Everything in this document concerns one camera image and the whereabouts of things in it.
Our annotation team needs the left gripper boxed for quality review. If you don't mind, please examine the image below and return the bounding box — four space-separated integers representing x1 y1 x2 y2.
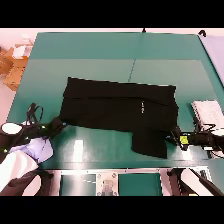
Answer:
49 116 68 135

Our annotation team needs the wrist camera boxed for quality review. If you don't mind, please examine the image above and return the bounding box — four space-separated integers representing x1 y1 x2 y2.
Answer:
26 102 45 127
193 122 218 135

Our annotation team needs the black garment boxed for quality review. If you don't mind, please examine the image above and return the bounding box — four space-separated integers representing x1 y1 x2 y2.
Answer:
58 76 180 160

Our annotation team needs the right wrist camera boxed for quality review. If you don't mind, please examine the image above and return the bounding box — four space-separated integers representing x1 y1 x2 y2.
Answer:
193 122 218 135

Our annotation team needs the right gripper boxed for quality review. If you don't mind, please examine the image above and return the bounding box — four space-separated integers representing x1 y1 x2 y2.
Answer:
169 126 190 152

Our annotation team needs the silver frame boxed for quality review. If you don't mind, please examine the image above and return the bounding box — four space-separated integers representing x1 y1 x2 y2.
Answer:
43 167 212 197

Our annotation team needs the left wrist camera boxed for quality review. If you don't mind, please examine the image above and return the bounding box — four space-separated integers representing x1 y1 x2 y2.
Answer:
26 102 45 127

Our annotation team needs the white textured garment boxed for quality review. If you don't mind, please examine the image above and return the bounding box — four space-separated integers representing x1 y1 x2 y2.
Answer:
190 99 224 130

